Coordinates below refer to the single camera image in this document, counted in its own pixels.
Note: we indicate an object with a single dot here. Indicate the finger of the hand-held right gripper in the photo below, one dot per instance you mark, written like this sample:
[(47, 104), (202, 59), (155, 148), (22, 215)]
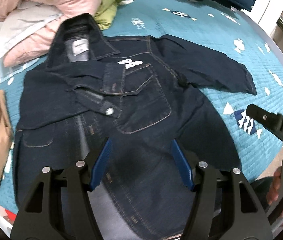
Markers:
[(262, 118)]

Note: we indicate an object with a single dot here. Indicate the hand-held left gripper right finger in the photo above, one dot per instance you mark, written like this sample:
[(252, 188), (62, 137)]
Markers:
[(181, 167)]

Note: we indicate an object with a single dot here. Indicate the light green garment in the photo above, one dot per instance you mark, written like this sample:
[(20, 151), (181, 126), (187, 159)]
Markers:
[(109, 7)]

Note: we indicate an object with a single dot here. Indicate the teal quilted fish-print bedspread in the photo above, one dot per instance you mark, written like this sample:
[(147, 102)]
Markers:
[(206, 42)]

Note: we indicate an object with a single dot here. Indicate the red object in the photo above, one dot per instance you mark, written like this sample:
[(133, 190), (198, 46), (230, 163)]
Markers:
[(12, 216)]

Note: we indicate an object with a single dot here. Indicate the pale blue striped cloth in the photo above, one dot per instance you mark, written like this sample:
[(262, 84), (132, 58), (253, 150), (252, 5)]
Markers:
[(6, 71)]

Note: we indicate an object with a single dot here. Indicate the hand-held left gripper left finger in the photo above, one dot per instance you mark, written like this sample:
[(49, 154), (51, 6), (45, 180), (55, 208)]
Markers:
[(101, 165)]

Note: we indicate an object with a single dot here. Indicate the dark denim jacket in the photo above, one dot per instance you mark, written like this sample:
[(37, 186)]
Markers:
[(144, 92)]

